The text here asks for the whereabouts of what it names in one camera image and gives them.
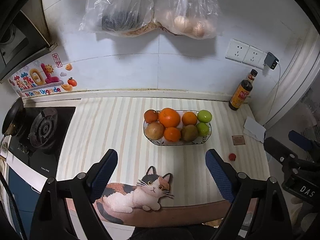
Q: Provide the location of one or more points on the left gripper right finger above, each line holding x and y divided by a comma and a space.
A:
224, 175

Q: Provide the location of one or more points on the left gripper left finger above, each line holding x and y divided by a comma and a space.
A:
100, 173

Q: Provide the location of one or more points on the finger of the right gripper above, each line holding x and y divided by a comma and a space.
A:
280, 152
310, 146

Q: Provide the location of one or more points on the cherry tomato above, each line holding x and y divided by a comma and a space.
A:
232, 157

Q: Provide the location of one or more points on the green apple front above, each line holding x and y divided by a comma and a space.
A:
203, 129

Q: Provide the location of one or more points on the green apple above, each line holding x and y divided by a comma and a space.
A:
203, 129
204, 116

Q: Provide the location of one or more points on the brown apple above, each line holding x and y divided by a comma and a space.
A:
154, 131
189, 133

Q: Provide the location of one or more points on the green apple back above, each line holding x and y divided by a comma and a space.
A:
204, 116

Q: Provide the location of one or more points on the small orange back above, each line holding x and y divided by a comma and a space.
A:
189, 118

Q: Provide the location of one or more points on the small orange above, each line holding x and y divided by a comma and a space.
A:
172, 134
189, 118

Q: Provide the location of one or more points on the dark red-orange tangerine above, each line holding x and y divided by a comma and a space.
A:
151, 116

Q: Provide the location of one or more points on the large orange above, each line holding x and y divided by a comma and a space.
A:
169, 117

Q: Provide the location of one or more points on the small brown card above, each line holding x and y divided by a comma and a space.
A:
238, 140

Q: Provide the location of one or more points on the white folded paper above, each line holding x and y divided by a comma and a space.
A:
254, 129

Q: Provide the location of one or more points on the black gas stove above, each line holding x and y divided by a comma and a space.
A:
39, 142

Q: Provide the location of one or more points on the oval floral ceramic plate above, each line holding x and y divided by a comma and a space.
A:
164, 142

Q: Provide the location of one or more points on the blue cabinet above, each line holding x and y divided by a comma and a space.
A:
25, 197

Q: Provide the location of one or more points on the soy sauce bottle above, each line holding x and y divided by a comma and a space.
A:
243, 90

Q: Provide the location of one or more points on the black plug adapter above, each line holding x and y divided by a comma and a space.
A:
271, 61

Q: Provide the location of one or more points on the small black frying pan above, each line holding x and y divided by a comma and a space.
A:
13, 120

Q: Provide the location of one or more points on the black range hood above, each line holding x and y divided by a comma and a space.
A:
26, 39

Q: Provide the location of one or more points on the plastic bag dark contents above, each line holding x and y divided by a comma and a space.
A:
125, 18

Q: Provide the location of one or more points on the plastic bag with eggs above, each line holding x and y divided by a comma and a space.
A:
197, 19

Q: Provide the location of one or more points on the colourful wall sticker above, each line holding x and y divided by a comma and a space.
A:
44, 76

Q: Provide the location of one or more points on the white double wall socket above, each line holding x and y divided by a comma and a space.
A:
241, 52

